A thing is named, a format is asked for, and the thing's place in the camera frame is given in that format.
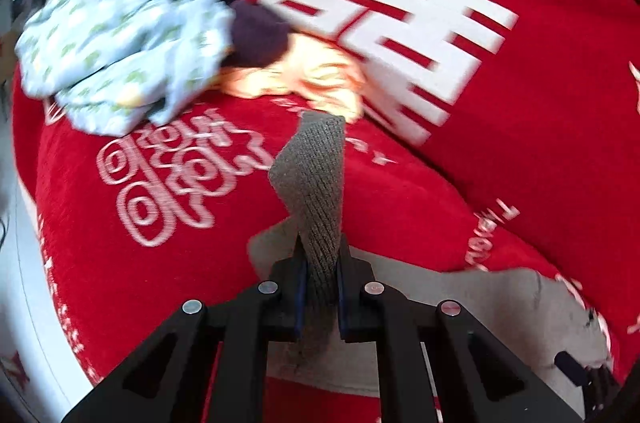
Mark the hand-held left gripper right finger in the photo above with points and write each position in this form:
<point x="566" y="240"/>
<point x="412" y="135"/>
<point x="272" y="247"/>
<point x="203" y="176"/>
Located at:
<point x="342" y="298"/>

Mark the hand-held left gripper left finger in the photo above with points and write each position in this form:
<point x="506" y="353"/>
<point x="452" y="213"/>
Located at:
<point x="300" y="298"/>

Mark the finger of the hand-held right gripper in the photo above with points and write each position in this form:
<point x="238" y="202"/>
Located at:
<point x="570" y="363"/>
<point x="600" y="390"/>

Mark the grey knit garment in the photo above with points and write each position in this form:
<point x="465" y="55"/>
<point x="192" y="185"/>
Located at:
<point x="312" y="203"/>

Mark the red printed blanket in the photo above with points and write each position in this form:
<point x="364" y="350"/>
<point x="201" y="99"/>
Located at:
<point x="500" y="153"/>

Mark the orange garment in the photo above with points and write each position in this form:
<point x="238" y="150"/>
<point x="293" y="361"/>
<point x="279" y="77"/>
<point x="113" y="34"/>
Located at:
<point x="310" y="75"/>

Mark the white bed sheet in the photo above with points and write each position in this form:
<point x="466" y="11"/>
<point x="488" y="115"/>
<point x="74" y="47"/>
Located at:
<point x="35" y="303"/>

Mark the dark purple cloth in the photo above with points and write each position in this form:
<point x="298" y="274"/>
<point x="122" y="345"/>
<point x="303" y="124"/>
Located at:
<point x="260" y="35"/>

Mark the light patterned garment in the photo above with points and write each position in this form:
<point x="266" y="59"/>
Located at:
<point x="140" y="3"/>

